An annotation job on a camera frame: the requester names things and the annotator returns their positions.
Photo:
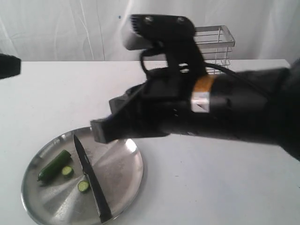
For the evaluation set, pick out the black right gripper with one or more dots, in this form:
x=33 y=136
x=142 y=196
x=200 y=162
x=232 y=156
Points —
x=250 y=106

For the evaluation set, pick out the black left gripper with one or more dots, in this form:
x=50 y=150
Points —
x=9 y=66

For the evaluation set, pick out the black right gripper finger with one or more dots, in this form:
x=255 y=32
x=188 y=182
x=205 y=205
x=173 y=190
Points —
x=127 y=119

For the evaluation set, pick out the black kitchen knife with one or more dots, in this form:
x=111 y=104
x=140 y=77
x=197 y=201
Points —
x=102 y=205

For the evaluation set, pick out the green cucumber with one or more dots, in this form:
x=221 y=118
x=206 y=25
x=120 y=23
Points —
x=54 y=167

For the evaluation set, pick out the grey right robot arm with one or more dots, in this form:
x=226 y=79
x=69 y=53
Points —
x=260 y=106

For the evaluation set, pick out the white backdrop curtain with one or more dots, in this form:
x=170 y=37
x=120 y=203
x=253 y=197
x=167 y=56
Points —
x=89 y=30

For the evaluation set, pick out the round stainless steel plate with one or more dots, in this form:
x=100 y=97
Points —
x=118 y=167

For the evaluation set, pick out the chrome wire utensil rack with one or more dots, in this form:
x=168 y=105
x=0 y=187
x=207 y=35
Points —
x=216 y=44

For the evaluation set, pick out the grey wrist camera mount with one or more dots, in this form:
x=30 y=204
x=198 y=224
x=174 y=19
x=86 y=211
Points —
x=170 y=35

